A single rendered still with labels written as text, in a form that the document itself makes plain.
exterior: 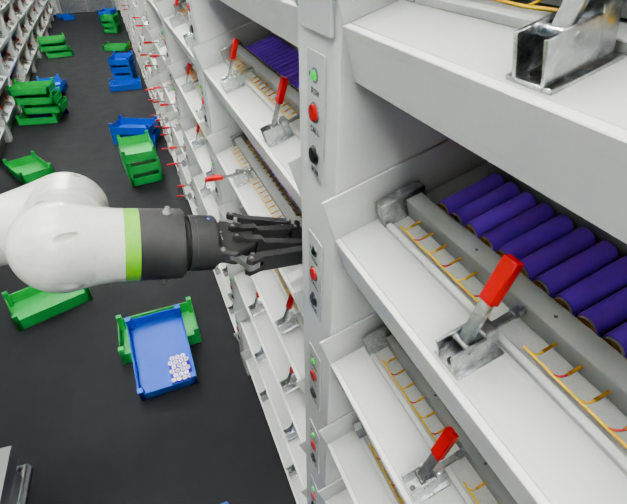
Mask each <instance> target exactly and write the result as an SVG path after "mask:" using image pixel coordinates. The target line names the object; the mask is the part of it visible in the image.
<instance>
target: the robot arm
mask: <svg viewBox="0 0 627 504"><path fill-rule="evenodd" d="M281 224H283V225H281ZM220 263H228V264H233V265H235V264H240V265H241V266H243V267H244V268H245V275H247V276H252V275H254V274H256V273H258V272H260V271H265V270H271V269H277V268H283V267H289V266H294V265H300V264H303V253H302V226H300V221H298V220H295V222H294V224H291V220H290V219H288V218H276V217H263V216H251V215H241V214H237V213H233V212H227V213H226V220H225V221H221V222H218V223H217V220H216V219H215V217H214V216H212V215H186V216H185V215H184V212H183V211H182V210H181V209H180V208H170V207H169V206H165V208H110V206H109V202H108V199H107V197H106V195H105V193H104V192H103V190H102V189H101V188H100V187H99V186H98V185H97V184H96V183H95V182H94V181H92V180H91V179H89V178H87V177H85V176H82V175H80V174H77V173H72V172H56V173H52V174H49V175H46V176H44V177H42V178H39V179H37V180H35V181H32V182H30V183H27V184H25V185H23V186H20V187H18V188H15V189H13V190H10V191H7V192H5V193H2V194H0V267H1V266H5V265H8V264H9V266H10V268H11V269H12V271H13V272H14V273H15V275H16V276H17V277H18V278H19V279H21V280H22V281H23V282H24V283H26V284H27V285H29V286H31V287H33V288H35V289H38V290H41V291H44V292H49V293H69V292H74V291H77V290H81V289H85V288H89V287H93V286H97V285H103V284H108V283H116V282H129V281H145V280H160V282H161V283H162V284H166V283H167V282H168V279H178V278H183V277H184V276H185V275H186V272H187V270H188V271H205V270H214V269H215V268H216V267H217V266H218V265H219V264H220Z"/></svg>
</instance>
